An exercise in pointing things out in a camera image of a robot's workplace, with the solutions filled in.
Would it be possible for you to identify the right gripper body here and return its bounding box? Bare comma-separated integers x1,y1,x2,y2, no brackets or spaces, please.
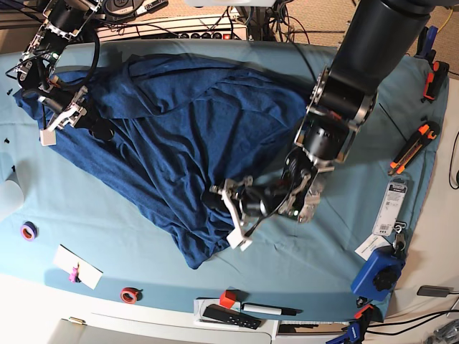
38,86,90,129

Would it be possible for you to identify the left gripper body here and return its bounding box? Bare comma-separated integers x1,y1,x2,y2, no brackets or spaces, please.
236,184,276,218

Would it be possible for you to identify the dark blue t-shirt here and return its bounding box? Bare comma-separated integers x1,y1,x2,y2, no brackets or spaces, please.
13,53,309,270

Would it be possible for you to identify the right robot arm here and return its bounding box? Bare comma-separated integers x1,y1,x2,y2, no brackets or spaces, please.
5,1,114,146

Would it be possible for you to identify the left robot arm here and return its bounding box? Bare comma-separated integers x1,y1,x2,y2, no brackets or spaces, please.
204,1,436,223

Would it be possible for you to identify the red cube block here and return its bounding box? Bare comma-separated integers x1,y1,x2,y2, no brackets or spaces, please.
219,290,237,309

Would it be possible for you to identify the white black marker pen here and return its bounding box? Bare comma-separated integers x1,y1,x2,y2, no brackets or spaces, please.
241,303,302,316

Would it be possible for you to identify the light blue table cloth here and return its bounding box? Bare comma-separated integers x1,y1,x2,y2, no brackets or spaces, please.
1,57,453,321

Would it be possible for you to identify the black remote control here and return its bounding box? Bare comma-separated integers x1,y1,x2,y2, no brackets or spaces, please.
203,305,262,330

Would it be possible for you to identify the purple tape roll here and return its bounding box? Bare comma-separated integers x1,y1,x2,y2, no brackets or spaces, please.
20,221,38,242

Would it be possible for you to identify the white label card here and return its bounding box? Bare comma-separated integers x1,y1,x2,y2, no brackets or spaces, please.
354,234,391,261

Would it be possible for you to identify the red tape roll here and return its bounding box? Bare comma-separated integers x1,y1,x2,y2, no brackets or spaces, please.
120,287,142,305

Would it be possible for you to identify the clear blister retail package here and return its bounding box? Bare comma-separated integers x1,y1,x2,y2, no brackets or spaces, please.
372,178,408,237

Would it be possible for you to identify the white paper card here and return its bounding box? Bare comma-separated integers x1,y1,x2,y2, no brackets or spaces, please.
53,245,103,290

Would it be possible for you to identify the blue box with knob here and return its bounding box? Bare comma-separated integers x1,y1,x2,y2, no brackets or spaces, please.
351,246,406,302

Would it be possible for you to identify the small pink toy figure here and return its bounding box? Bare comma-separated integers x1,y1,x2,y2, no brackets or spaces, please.
69,264,81,283

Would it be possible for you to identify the black zip tie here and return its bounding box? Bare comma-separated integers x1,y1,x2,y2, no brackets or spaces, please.
378,102,407,143

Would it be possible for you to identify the blue black clamp bottom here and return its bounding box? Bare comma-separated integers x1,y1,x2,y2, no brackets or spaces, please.
326,304,381,344

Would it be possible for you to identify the blue black clamp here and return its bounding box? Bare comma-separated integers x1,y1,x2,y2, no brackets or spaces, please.
415,26,438,63
326,304,381,344

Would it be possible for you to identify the white power strip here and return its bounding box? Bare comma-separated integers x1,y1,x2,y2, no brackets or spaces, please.
97,14,247,42

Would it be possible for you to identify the orange black utility knife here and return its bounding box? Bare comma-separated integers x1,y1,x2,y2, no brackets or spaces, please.
388,121,440,176

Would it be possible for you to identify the black phone device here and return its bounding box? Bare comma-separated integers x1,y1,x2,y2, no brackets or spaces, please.
417,285,450,297

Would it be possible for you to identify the blue black clamp top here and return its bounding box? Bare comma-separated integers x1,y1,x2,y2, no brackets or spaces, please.
415,26,438,63

